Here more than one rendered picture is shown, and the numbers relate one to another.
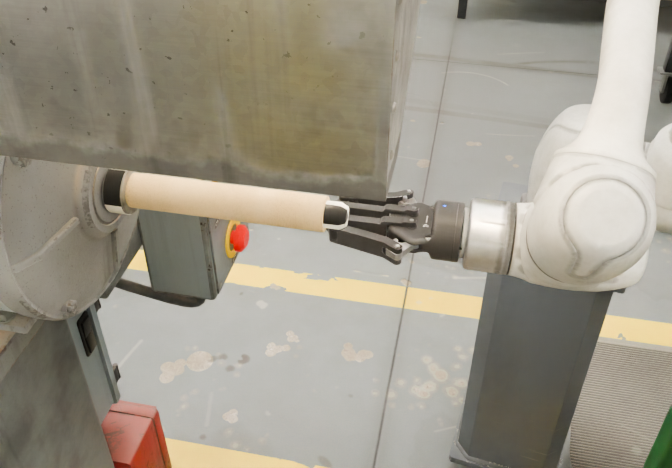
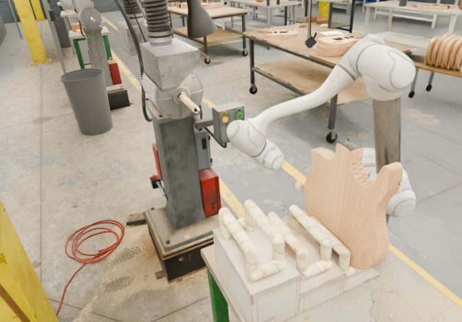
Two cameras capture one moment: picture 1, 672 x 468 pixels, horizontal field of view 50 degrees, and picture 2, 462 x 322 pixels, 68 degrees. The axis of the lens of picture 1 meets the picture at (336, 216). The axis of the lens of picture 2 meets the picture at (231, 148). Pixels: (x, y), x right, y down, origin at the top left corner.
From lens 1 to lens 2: 1.29 m
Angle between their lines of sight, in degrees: 45
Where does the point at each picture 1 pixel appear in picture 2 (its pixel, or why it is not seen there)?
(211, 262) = (221, 133)
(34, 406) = (177, 144)
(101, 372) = (206, 156)
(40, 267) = (161, 102)
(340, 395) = not seen: hidden behind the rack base
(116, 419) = (209, 173)
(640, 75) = (273, 109)
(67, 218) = (169, 97)
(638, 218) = (234, 130)
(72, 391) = (190, 150)
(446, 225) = not seen: hidden behind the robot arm
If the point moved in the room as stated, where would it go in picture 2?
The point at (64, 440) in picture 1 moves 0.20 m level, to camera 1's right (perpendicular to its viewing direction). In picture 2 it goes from (183, 159) to (202, 172)
